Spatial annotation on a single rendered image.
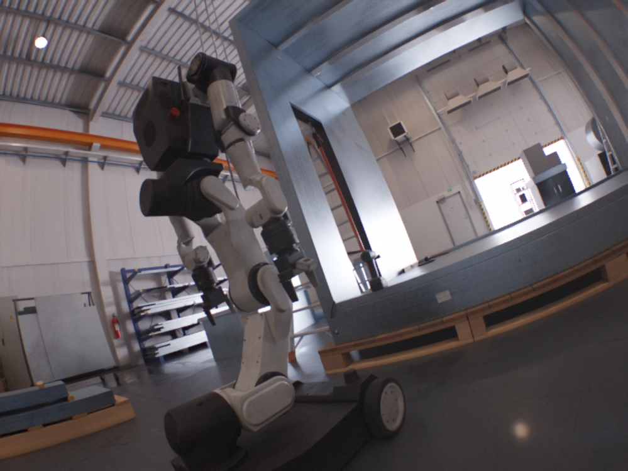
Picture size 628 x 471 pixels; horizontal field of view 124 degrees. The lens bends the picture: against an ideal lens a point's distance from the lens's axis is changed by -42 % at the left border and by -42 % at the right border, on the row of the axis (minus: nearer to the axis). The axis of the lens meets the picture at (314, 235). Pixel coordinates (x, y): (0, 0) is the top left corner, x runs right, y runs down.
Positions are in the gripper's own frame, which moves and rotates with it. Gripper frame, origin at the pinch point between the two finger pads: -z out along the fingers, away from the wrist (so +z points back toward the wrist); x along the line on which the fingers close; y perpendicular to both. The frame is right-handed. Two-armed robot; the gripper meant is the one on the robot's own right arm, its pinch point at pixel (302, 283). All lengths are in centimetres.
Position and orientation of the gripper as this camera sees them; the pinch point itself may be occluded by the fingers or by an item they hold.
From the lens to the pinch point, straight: 81.2
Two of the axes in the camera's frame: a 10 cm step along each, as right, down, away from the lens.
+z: -4.4, -9.0, 0.1
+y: -7.3, 3.6, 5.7
